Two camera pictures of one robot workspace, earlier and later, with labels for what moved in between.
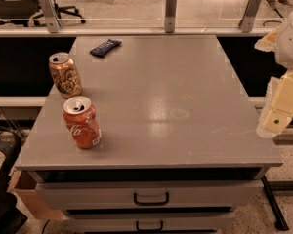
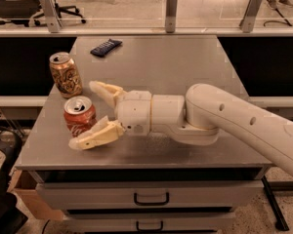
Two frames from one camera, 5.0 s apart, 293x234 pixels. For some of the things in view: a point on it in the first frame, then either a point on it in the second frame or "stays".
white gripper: [291, 44] -> [134, 112]
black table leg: [280, 221] stays
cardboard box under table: [23, 183] stays
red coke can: [80, 117] stays
